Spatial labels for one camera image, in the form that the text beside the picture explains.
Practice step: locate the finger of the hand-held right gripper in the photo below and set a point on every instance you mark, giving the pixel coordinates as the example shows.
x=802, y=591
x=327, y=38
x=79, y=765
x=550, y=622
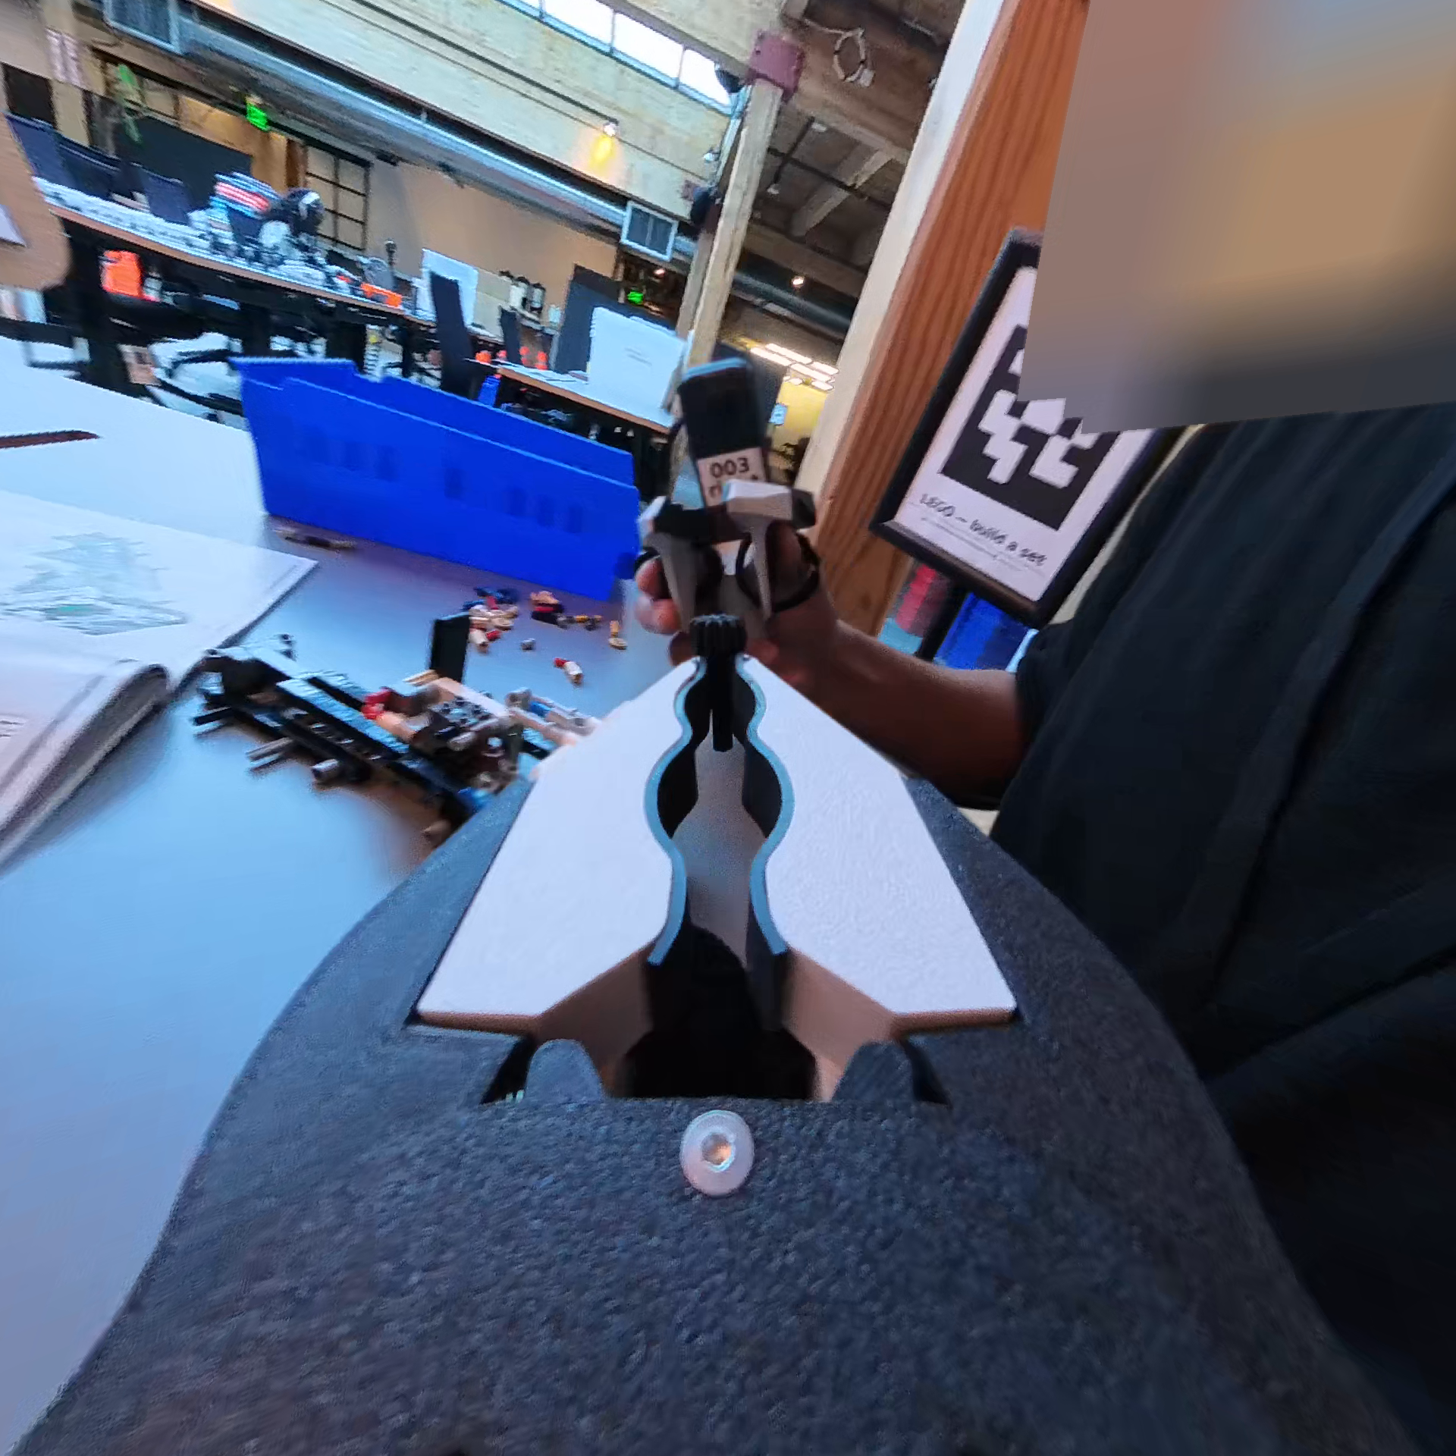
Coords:
x=689, y=566
x=757, y=499

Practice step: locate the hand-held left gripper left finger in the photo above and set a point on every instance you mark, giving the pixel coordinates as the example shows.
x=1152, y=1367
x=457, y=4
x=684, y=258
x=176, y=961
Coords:
x=546, y=912

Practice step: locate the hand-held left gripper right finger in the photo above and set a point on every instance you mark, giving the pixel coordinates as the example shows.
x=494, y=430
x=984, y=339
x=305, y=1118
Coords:
x=888, y=912

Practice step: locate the black lego gear axle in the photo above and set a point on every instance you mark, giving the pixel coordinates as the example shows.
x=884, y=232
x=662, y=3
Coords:
x=720, y=633

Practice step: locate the lego truck model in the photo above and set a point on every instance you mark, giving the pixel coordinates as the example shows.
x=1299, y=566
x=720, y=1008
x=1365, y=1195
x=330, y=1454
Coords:
x=342, y=719

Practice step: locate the lego instruction booklet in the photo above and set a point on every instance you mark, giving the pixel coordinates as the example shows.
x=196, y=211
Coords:
x=114, y=612

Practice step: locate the person's right forearm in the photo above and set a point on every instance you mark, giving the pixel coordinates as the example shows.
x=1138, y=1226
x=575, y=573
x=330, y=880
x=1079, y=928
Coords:
x=921, y=728

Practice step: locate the scattered coloured lego pieces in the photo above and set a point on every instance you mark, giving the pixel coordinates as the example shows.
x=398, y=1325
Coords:
x=546, y=622

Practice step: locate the dark lego axle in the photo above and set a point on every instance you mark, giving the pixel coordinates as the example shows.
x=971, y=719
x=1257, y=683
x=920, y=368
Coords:
x=318, y=536

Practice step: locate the person's right hand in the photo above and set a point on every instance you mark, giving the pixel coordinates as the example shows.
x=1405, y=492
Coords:
x=802, y=637

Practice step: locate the pale timber column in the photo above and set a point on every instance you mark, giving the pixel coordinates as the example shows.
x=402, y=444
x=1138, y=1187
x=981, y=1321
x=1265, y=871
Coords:
x=727, y=229

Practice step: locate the framed black white marker sign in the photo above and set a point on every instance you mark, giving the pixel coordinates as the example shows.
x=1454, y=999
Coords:
x=1003, y=501

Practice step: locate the blue plastic bin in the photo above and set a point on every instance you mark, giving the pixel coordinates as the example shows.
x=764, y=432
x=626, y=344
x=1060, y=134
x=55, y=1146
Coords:
x=433, y=478

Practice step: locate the person in black shirt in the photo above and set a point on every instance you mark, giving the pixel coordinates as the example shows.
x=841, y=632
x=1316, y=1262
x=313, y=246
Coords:
x=1254, y=799

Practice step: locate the grey ceiling pipe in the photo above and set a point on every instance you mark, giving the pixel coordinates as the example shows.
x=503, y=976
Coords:
x=457, y=147

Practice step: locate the background workbench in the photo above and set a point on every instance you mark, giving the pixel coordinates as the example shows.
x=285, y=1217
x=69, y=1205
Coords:
x=226, y=266

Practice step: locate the wooden document board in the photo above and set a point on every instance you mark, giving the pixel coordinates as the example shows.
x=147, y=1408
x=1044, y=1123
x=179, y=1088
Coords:
x=30, y=229

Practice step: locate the brown wooden post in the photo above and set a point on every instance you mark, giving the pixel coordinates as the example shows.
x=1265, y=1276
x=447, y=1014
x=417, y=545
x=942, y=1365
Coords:
x=932, y=344

